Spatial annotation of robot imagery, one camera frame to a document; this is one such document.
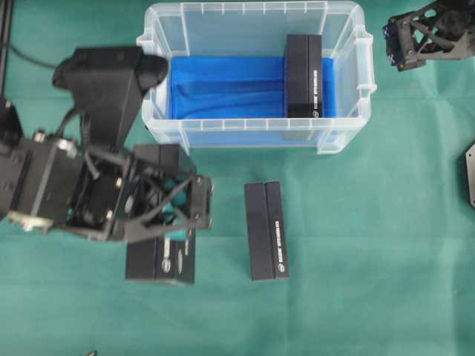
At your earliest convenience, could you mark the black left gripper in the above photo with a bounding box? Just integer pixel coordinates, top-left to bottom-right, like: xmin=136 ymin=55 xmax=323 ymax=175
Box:
xmin=62 ymin=144 xmax=214 ymax=243

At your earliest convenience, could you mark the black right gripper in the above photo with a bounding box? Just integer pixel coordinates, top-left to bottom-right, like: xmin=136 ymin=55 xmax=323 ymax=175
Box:
xmin=382 ymin=1 xmax=474 ymax=72

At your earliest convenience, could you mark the black realsense box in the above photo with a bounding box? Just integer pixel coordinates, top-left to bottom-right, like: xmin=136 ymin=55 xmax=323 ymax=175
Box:
xmin=284 ymin=34 xmax=324 ymax=119
xmin=244 ymin=181 xmax=290 ymax=281
xmin=125 ymin=144 xmax=197 ymax=286

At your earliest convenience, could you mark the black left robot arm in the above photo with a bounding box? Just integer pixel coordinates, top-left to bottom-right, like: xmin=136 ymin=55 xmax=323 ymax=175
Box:
xmin=1 ymin=99 xmax=214 ymax=243

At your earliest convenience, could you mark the blue liner in case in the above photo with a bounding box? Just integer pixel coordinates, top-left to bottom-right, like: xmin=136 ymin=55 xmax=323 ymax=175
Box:
xmin=168 ymin=55 xmax=338 ymax=146

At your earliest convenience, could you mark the clear plastic storage case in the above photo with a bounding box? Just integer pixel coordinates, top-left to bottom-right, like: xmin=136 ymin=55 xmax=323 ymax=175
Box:
xmin=137 ymin=1 xmax=377 ymax=154

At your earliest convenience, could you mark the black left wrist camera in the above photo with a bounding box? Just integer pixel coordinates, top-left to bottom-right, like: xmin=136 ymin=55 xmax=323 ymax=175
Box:
xmin=52 ymin=46 xmax=169 ymax=151

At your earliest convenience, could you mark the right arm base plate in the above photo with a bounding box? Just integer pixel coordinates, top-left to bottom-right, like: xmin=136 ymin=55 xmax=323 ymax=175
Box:
xmin=465 ymin=143 xmax=475 ymax=208

